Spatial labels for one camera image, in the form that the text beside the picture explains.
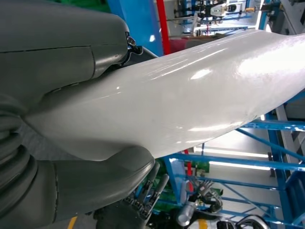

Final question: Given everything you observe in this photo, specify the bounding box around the blue metal shelf rack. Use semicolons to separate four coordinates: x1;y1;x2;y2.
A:
106;0;305;229

